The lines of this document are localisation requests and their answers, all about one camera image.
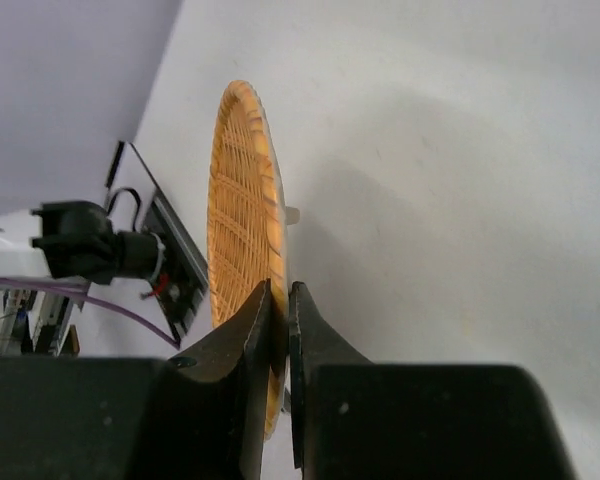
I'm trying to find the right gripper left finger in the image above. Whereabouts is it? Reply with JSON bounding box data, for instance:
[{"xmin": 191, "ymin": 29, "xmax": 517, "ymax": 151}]
[{"xmin": 0, "ymin": 281, "xmax": 273, "ymax": 479}]

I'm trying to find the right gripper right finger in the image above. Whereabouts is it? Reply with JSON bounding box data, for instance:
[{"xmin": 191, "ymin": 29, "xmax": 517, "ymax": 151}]
[{"xmin": 289, "ymin": 282, "xmax": 576, "ymax": 479}]

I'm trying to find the woven bamboo round tray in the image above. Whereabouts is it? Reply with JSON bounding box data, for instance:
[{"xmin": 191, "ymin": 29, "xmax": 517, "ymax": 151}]
[{"xmin": 206, "ymin": 80, "xmax": 292, "ymax": 439}]

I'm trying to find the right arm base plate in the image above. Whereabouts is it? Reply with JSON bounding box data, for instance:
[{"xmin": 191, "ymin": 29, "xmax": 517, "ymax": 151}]
[{"xmin": 104, "ymin": 141, "xmax": 208, "ymax": 342}]

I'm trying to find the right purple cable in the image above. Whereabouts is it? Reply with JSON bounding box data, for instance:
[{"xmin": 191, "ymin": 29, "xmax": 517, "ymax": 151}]
[{"xmin": 0, "ymin": 275, "xmax": 181, "ymax": 349}]

